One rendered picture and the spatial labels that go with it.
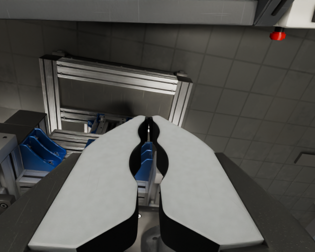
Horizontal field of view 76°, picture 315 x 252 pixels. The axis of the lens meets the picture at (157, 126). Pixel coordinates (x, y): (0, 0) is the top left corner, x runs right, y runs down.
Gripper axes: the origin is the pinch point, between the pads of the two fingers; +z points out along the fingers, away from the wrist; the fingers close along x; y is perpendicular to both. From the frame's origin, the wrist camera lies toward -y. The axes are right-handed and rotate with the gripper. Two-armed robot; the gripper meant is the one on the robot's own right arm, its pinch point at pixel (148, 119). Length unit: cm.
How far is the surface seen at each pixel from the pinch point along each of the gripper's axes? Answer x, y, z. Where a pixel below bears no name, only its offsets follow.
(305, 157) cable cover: 138, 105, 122
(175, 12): 4.7, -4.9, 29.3
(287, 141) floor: 118, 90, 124
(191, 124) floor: 34, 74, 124
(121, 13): -4.7, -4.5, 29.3
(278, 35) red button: 32, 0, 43
